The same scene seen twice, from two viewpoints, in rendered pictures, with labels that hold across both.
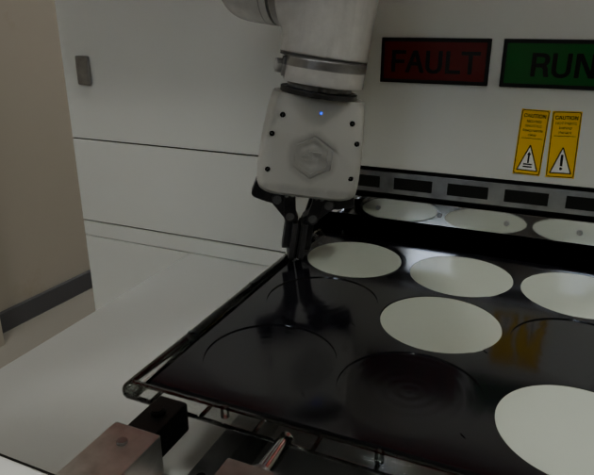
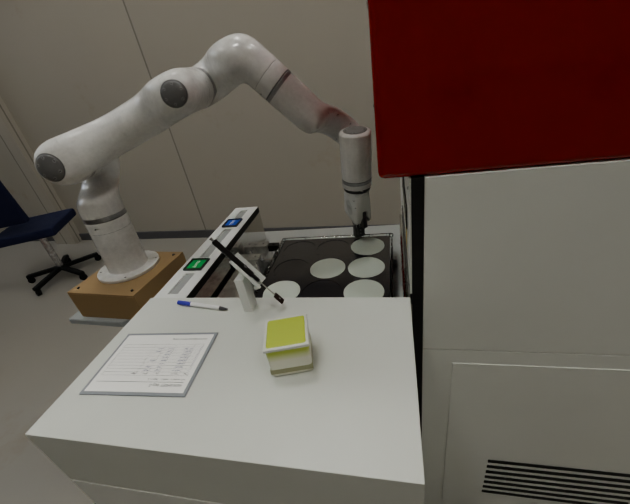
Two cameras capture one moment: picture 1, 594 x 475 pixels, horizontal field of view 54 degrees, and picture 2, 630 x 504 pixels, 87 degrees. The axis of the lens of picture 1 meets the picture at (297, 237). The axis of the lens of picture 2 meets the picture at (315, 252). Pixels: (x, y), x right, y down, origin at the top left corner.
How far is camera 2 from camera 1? 99 cm
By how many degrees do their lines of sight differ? 73
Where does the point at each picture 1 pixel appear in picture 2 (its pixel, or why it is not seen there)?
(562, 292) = (363, 288)
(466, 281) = (361, 268)
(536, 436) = (278, 286)
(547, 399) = (293, 287)
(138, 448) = (262, 245)
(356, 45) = (348, 177)
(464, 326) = (326, 272)
